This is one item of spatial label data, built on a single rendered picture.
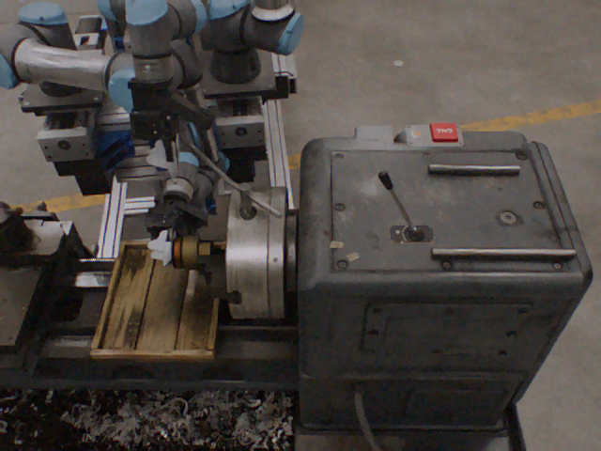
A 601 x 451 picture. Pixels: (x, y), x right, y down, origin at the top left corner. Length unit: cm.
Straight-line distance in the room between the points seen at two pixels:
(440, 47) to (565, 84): 81
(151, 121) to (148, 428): 92
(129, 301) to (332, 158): 66
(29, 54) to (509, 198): 119
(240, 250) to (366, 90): 254
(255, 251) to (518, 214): 56
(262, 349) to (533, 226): 71
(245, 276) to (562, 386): 165
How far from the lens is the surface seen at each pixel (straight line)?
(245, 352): 154
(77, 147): 183
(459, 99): 375
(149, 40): 119
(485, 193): 138
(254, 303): 134
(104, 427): 188
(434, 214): 131
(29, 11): 181
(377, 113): 356
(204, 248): 143
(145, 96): 125
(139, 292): 167
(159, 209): 154
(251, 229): 129
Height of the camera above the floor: 221
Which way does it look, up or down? 49 degrees down
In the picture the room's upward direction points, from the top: 1 degrees counter-clockwise
